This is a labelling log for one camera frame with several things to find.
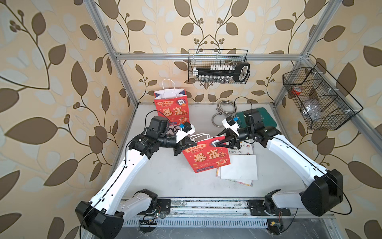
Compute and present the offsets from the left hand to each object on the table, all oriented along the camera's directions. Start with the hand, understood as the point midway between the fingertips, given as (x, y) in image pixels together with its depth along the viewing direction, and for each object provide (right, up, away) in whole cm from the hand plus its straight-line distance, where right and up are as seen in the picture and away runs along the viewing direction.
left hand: (192, 140), depth 66 cm
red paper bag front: (+6, -9, +8) cm, 13 cm away
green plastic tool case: (+52, +11, +41) cm, 67 cm away
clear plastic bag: (+58, +13, +5) cm, 60 cm away
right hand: (+11, -1, +4) cm, 11 cm away
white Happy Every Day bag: (+29, -17, +19) cm, 39 cm away
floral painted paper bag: (+31, -26, +17) cm, 44 cm away
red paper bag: (-14, +19, +27) cm, 36 cm away
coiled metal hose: (+24, +18, +52) cm, 60 cm away
